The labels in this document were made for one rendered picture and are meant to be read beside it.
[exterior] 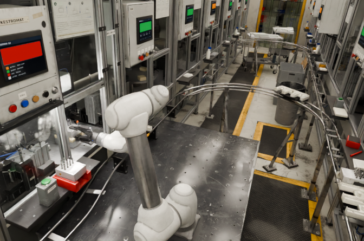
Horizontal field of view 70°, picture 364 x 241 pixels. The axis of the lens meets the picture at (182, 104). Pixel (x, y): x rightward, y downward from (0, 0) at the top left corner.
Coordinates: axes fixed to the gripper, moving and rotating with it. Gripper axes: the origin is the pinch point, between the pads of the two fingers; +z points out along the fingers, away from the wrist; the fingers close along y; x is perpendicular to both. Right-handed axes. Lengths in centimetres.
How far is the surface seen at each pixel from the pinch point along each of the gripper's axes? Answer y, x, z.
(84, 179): -8.0, 28.2, -30.5
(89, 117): -3.5, -24.8, 8.1
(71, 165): 1.3, 30.5, -24.8
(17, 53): 65, 42, -15
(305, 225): -95, -81, -175
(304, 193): -95, -125, -175
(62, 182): -4.9, 37.6, -23.6
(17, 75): 56, 44, -16
